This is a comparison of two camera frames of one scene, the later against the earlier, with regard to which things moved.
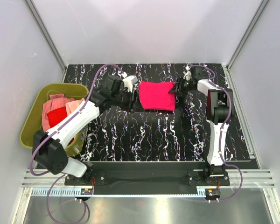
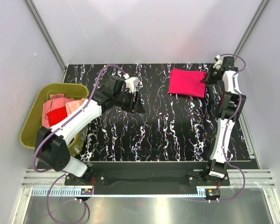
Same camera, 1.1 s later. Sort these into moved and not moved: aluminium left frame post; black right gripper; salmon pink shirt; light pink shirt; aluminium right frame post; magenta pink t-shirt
Moved: magenta pink t-shirt; black right gripper
Not moved: aluminium left frame post; aluminium right frame post; light pink shirt; salmon pink shirt
